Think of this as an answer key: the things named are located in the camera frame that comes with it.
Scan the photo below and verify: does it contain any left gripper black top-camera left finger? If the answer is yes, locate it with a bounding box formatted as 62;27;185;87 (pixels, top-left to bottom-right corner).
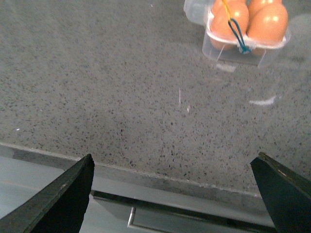
0;154;95;233

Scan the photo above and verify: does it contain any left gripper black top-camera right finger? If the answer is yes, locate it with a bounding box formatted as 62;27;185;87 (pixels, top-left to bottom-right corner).
251;152;311;233

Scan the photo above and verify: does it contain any clear plastic egg box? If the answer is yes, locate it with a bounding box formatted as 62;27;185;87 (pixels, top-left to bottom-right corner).
184;0;292;68

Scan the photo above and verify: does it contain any brown egg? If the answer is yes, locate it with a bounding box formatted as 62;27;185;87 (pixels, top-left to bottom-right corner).
211;0;246;14
248;0;282;19
246;3;288;47
210;2;249;41

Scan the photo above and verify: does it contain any yellow rubber band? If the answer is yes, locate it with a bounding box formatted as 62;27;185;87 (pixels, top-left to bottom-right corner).
222;0;232;24

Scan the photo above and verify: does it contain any metal drawer handle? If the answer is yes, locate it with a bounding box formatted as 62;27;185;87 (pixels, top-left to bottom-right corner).
91;190;276;233

